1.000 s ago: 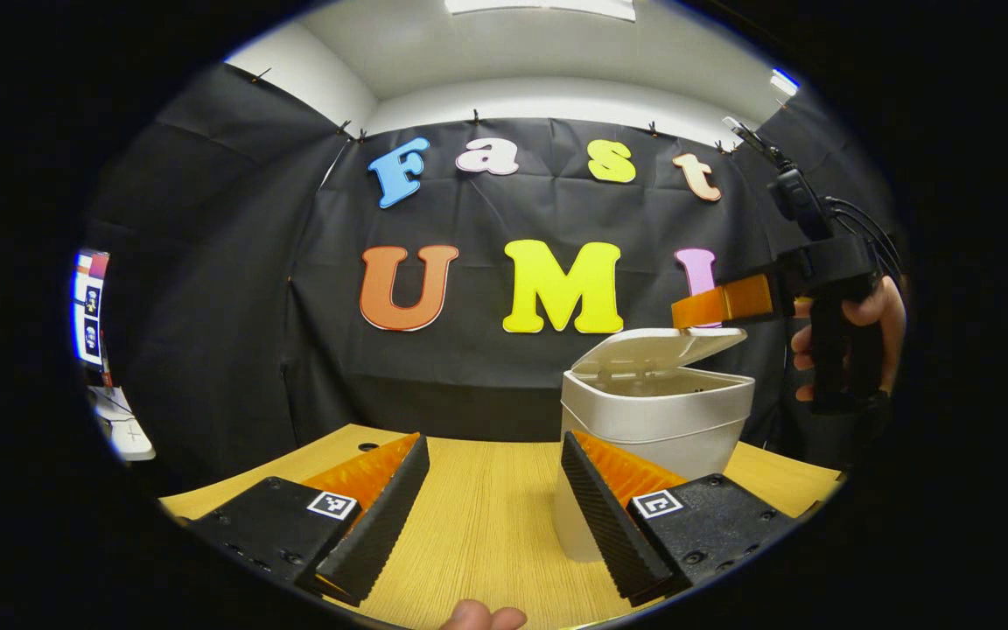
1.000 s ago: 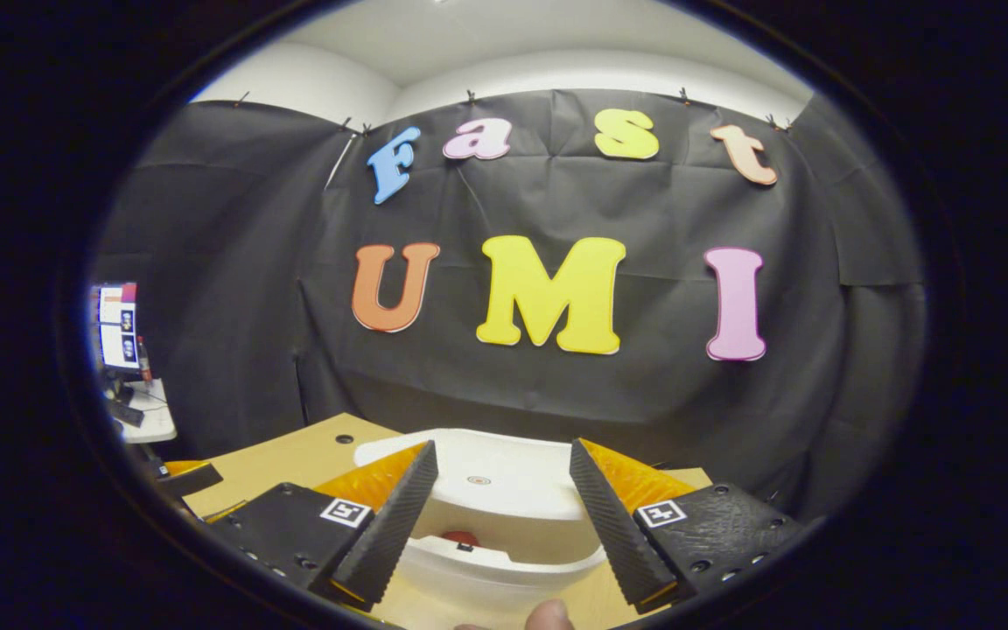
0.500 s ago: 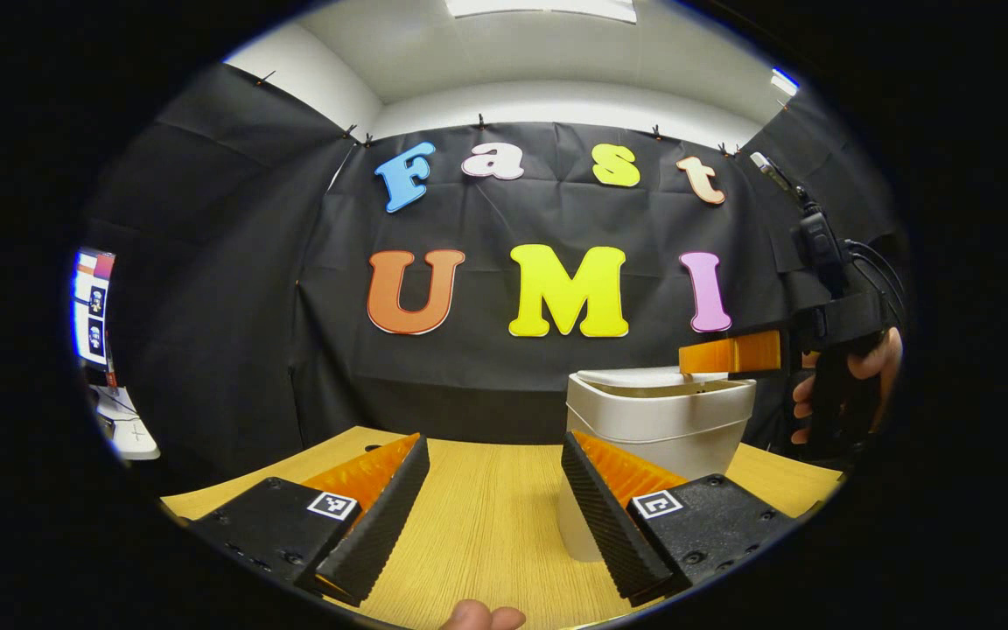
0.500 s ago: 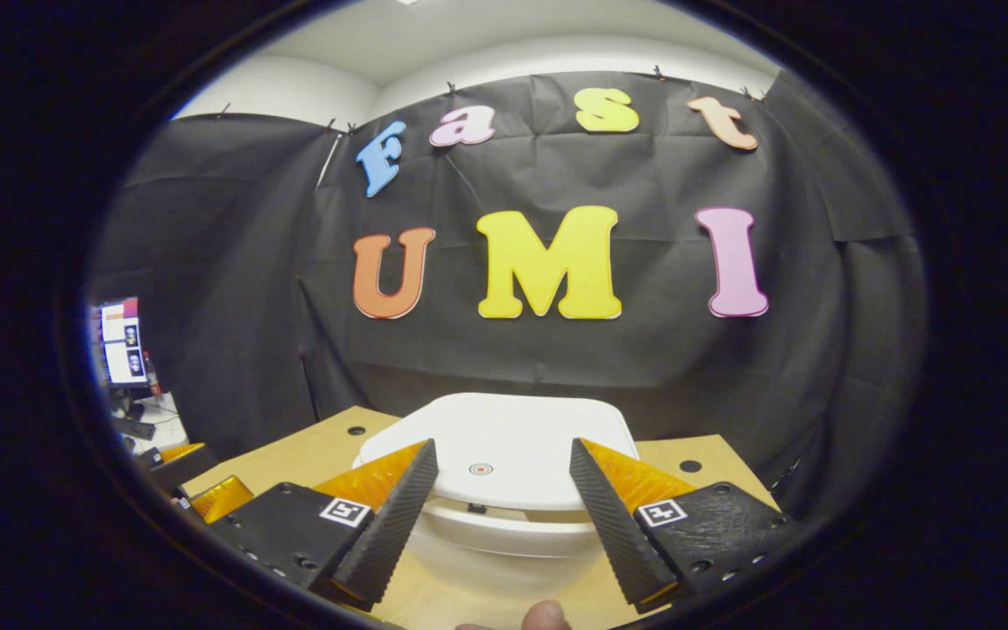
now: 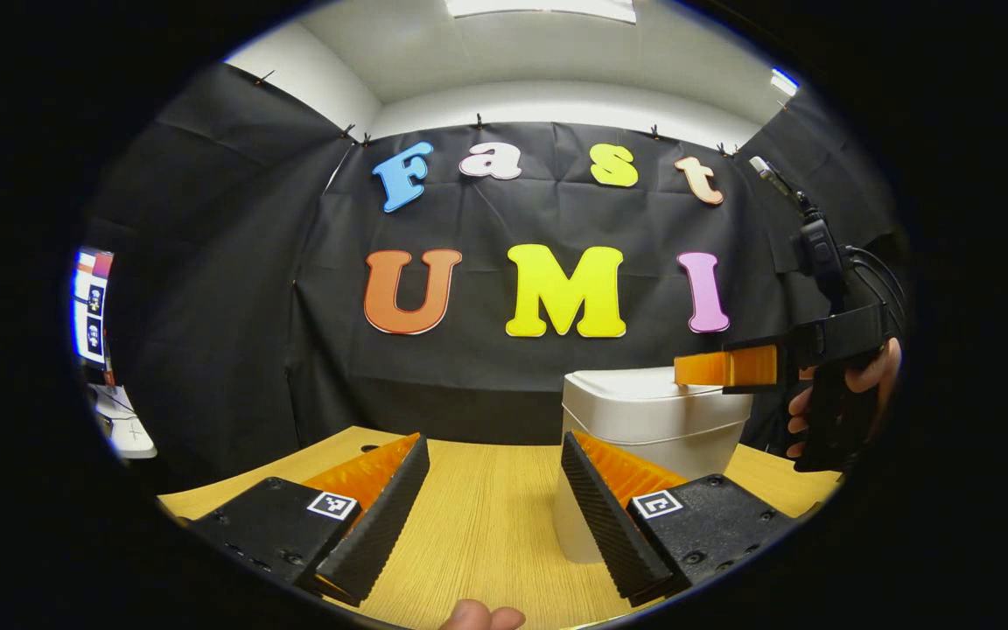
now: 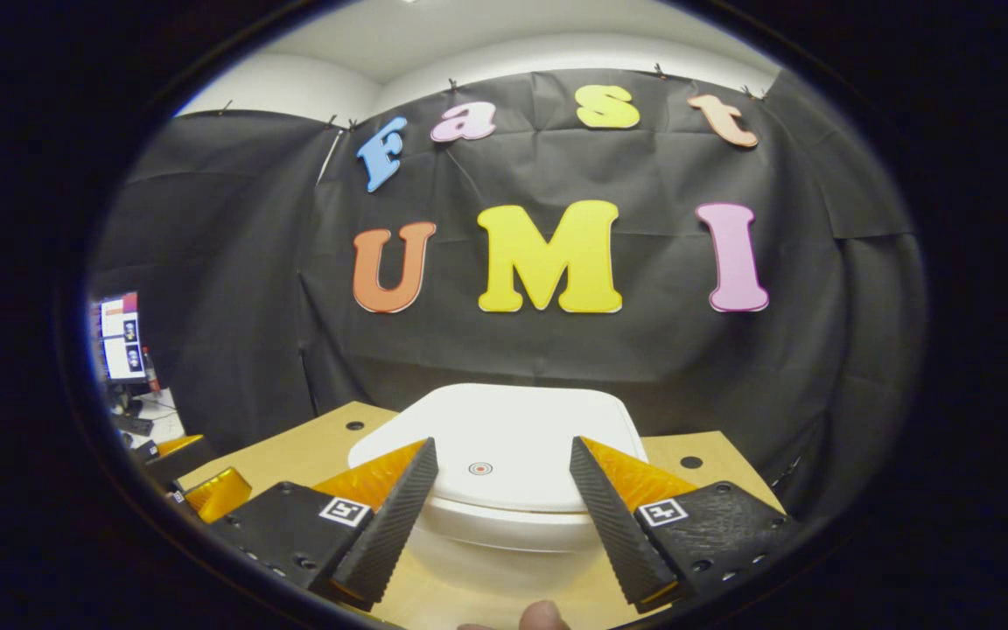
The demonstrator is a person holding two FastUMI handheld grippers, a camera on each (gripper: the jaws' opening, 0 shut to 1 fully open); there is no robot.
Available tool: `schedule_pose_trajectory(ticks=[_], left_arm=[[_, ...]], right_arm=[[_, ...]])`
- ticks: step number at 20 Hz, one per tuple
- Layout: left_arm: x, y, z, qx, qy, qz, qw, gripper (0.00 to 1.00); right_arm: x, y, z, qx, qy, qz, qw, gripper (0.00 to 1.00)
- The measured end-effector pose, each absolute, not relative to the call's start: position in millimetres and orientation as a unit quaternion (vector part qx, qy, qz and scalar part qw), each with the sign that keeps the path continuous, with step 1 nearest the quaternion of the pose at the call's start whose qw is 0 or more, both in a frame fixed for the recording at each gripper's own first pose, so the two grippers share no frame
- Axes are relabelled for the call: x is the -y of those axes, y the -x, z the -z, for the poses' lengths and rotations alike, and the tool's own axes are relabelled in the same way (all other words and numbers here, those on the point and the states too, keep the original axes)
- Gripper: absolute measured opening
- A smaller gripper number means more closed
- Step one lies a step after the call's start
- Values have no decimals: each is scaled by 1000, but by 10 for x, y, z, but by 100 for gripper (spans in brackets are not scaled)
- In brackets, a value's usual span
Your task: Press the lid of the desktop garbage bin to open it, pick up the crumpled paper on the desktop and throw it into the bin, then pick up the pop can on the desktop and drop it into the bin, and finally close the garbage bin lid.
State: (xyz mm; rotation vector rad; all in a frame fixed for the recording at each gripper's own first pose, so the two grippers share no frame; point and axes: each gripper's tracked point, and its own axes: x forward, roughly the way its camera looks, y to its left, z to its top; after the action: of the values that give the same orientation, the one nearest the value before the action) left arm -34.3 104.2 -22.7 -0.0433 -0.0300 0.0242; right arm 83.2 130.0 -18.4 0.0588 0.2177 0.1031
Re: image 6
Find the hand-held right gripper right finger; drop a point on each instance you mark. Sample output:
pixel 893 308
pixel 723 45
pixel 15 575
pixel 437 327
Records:
pixel 613 529

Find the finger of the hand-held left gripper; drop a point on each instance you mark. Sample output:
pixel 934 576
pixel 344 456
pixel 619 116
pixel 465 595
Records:
pixel 176 459
pixel 220 494

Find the white side table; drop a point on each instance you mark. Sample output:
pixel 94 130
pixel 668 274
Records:
pixel 163 416

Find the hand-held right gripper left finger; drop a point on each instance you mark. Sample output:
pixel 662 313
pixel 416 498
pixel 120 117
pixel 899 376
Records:
pixel 386 529

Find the computer monitor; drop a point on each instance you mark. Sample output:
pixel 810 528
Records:
pixel 123 337

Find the black backdrop cloth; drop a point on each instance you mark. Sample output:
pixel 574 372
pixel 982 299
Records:
pixel 688 367

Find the white desktop garbage bin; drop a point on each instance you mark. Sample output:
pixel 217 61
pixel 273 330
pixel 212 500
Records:
pixel 504 429

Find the black keyboard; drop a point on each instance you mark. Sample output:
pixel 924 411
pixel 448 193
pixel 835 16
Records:
pixel 132 425

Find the wooden desktop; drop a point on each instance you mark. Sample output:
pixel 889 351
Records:
pixel 329 437

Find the small red bottle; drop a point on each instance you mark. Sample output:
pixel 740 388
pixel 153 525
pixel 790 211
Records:
pixel 151 369

